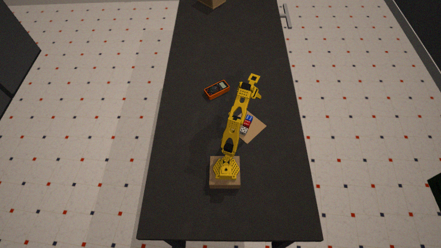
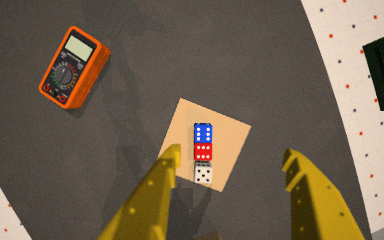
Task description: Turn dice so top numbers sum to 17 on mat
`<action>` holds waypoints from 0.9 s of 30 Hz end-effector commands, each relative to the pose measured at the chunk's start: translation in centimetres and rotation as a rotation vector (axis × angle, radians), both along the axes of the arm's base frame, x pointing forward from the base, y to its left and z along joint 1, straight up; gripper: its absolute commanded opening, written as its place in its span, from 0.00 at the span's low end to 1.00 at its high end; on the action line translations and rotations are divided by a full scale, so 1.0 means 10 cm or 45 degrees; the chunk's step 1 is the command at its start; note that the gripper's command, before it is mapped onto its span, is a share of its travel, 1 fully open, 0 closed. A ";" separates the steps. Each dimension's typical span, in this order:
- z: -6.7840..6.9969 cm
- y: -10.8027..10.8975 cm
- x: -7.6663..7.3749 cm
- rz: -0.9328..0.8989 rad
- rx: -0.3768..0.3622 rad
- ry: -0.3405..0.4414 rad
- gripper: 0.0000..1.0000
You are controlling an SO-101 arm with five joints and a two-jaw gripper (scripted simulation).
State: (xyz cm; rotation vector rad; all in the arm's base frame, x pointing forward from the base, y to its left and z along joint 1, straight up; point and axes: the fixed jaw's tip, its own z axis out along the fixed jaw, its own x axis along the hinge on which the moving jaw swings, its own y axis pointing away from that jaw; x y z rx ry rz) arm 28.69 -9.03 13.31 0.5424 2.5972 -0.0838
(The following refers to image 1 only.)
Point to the red die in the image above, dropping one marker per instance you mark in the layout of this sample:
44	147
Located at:
246	123

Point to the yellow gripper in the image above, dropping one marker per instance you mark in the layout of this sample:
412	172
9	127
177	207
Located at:
253	79

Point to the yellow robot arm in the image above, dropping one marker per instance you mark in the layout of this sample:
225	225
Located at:
226	165

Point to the peach flat mat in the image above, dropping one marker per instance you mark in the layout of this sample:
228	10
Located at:
254	129

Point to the orange digital multimeter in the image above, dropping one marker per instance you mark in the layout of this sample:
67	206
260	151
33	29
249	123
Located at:
216	89

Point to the blue die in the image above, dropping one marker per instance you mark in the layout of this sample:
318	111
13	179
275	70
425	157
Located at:
249	118

